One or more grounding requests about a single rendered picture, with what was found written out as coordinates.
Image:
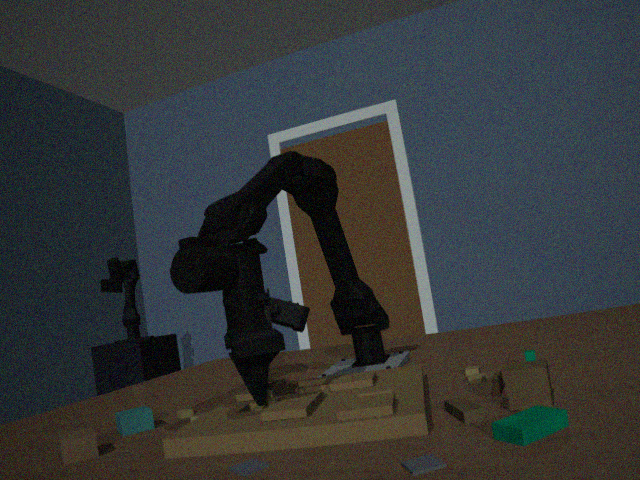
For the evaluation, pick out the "tan wooden puzzle board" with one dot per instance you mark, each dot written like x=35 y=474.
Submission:
x=332 y=410

